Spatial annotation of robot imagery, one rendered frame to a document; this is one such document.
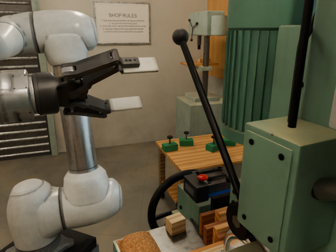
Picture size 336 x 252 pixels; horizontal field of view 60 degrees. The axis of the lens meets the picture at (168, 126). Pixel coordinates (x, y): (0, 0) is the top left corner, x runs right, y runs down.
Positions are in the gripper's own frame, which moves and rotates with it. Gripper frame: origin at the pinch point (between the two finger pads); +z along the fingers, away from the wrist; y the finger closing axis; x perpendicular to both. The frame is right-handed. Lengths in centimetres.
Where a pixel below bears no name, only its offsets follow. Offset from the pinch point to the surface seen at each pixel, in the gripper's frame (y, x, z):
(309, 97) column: 23.2, -18.6, 12.4
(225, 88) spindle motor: 4.7, -5.4, 15.4
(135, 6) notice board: -182, 221, 92
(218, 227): -19.5, -29.9, 16.1
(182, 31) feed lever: 6.8, 7.8, 9.2
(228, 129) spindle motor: 1.5, -13.1, 14.6
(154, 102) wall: -260, 138, 113
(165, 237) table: -29.2, -28.1, 5.6
